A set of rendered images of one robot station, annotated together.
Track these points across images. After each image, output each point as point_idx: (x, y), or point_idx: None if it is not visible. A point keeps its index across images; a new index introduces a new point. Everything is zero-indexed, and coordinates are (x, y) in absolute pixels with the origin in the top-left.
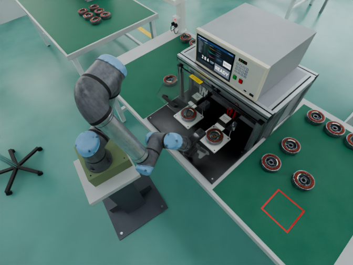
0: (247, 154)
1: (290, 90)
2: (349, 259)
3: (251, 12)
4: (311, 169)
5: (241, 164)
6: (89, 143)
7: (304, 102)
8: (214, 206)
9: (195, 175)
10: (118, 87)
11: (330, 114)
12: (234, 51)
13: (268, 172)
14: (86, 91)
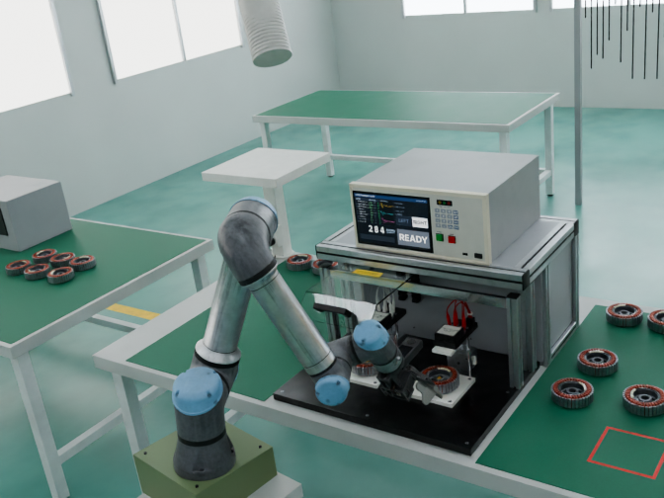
0: (522, 397)
1: (541, 243)
2: None
3: (429, 154)
4: (654, 385)
5: (518, 413)
6: (204, 383)
7: (596, 302)
8: None
9: (427, 453)
10: (272, 239)
11: (652, 307)
12: (426, 192)
13: (575, 410)
14: (246, 225)
